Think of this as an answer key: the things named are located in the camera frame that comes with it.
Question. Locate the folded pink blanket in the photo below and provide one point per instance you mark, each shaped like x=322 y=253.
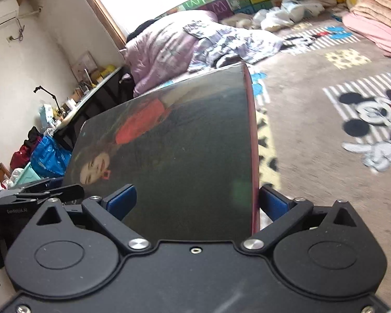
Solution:
x=374 y=22

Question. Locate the white picture board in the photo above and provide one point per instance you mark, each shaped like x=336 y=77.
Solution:
x=84 y=64

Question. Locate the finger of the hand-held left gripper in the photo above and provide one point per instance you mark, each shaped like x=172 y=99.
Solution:
x=50 y=183
x=65 y=191

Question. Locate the dark portrait box lid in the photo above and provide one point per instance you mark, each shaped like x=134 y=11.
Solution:
x=182 y=156

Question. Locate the purple patterned cloth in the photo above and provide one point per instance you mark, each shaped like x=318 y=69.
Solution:
x=234 y=44

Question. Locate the black desk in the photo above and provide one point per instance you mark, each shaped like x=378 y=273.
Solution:
x=88 y=104

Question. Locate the yellow box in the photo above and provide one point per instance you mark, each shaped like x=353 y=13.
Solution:
x=107 y=70

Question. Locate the pink quilt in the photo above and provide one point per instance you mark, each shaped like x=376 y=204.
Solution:
x=163 y=52

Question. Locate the blue tissue pack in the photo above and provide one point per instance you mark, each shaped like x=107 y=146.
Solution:
x=46 y=115

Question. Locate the red clothes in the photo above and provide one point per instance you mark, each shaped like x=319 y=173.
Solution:
x=19 y=159

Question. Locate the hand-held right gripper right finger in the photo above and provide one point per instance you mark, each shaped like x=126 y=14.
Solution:
x=273 y=203

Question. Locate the white air conditioner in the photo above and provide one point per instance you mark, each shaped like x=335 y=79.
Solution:
x=1 y=13

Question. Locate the black clamp stand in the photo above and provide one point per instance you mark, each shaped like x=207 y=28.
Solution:
x=50 y=96

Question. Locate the teal plastic bin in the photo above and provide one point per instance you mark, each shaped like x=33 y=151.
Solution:
x=27 y=176

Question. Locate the blue plastic bag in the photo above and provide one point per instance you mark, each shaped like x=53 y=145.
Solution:
x=50 y=158

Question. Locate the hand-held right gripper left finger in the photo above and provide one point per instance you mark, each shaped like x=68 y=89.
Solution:
x=122 y=200

